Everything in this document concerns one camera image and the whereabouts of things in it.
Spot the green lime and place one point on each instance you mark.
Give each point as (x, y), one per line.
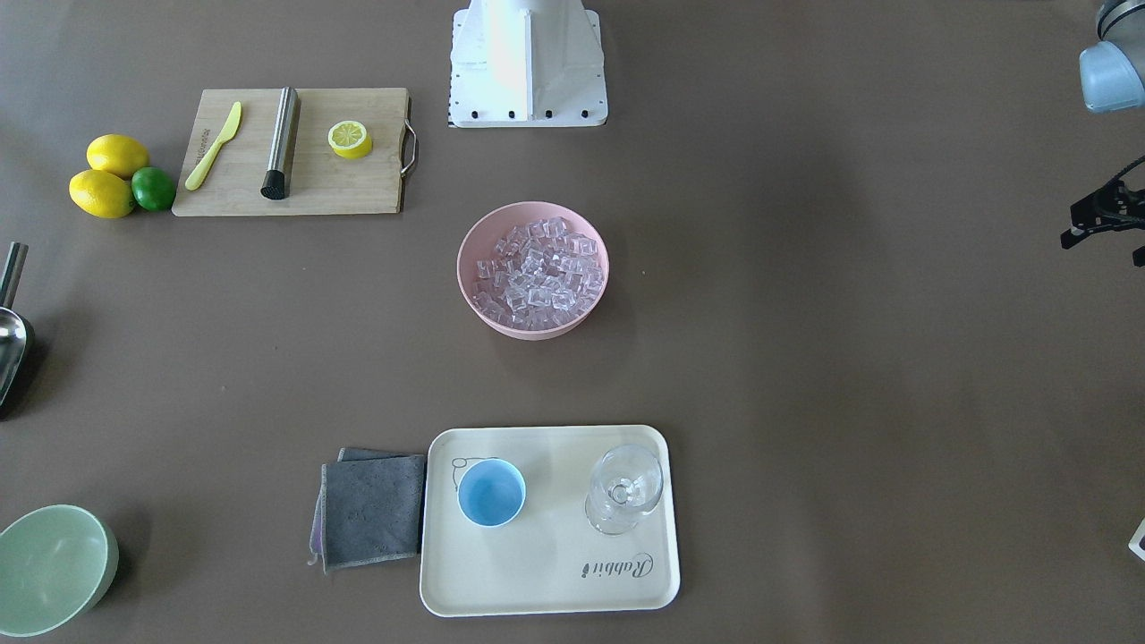
(153, 189)

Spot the cream serving tray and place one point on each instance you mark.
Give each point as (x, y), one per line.
(548, 559)

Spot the pink plastic bowl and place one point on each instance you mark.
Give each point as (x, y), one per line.
(486, 231)

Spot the green ceramic bowl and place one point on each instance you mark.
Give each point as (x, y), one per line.
(57, 562)

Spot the whole lemon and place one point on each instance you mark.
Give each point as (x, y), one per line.
(102, 194)
(118, 154)

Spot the yellow plastic knife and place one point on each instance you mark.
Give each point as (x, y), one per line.
(200, 172)

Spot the steel ice scoop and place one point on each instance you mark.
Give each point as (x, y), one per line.
(17, 335)

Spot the grey folded cloth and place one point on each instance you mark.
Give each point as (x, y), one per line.
(370, 508)

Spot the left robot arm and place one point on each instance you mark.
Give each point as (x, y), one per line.
(1112, 79)

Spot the clear wine glass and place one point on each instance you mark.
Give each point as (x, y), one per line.
(625, 486)

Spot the halved lemon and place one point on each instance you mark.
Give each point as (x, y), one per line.
(350, 139)

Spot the light blue cup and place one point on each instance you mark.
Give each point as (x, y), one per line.
(492, 493)

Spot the whole lemon upper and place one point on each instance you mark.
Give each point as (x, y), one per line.
(118, 154)

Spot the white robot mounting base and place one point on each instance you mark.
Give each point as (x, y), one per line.
(527, 64)

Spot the clear ice cube pile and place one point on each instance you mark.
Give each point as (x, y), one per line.
(538, 276)

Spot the whole lemon lower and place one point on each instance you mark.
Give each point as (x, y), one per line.
(102, 194)

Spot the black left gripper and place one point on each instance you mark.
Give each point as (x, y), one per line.
(1098, 215)

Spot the bamboo cutting board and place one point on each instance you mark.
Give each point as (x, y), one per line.
(320, 182)

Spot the steel muddler black tip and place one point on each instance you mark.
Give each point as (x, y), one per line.
(277, 179)

